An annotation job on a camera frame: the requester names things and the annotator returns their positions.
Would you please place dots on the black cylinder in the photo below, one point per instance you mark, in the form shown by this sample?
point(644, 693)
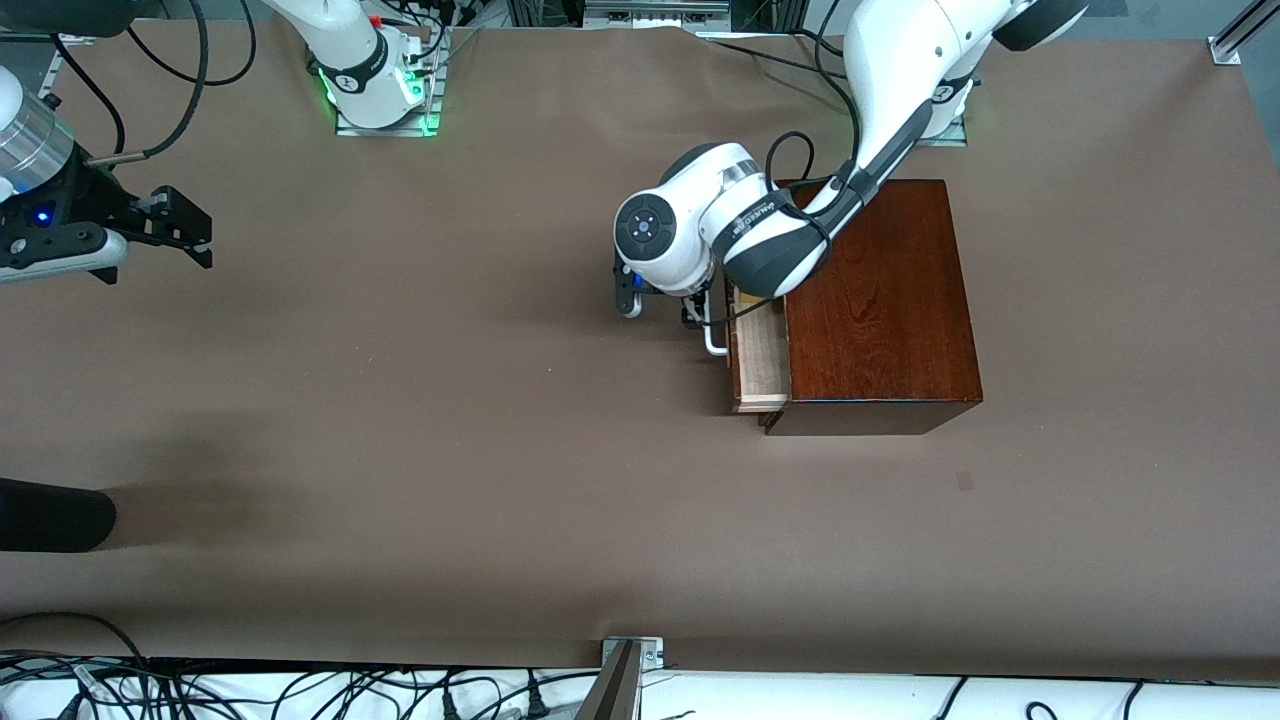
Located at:
point(50, 515)

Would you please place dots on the aluminium frame rail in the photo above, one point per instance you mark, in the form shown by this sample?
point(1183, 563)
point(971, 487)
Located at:
point(50, 80)
point(1225, 48)

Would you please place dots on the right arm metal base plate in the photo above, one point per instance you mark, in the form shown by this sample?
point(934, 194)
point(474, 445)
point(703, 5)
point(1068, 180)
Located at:
point(350, 130)

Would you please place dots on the brown paper table cover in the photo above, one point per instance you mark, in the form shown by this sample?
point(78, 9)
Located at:
point(550, 500)

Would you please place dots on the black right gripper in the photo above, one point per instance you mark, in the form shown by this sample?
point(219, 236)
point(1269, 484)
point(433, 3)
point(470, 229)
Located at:
point(95, 197)

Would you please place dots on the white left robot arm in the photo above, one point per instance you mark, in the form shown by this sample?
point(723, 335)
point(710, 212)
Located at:
point(780, 250)

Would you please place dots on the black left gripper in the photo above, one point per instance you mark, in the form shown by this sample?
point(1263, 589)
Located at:
point(692, 316)

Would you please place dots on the dark brown wooden cabinet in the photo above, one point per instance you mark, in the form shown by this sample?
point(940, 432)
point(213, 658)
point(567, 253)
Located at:
point(880, 320)

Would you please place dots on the aluminium equipment rack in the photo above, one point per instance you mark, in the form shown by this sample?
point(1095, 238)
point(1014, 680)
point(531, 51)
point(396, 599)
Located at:
point(650, 12)

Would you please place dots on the dark metal post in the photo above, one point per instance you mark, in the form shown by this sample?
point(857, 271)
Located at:
point(612, 695)

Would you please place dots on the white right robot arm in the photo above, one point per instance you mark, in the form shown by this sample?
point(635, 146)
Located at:
point(350, 50)

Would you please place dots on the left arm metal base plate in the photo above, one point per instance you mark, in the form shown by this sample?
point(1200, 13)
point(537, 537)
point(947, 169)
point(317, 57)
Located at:
point(955, 135)

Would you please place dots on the silver metal bracket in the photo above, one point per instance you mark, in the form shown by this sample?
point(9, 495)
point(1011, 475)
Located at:
point(650, 652)

